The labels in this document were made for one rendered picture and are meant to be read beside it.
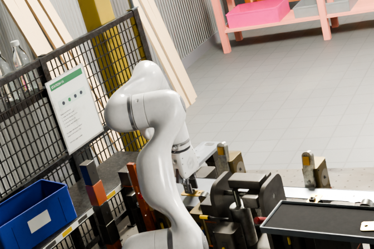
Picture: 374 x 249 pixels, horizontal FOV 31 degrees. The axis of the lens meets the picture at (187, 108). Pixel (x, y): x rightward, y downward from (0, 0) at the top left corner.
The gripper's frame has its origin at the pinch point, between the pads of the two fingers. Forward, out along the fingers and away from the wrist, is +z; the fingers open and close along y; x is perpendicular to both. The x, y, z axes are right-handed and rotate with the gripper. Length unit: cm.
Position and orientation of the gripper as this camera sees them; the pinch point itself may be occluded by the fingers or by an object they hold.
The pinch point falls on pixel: (190, 185)
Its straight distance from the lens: 241.5
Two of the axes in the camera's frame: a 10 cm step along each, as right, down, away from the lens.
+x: -8.2, 0.1, 5.7
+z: 2.5, 9.1, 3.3
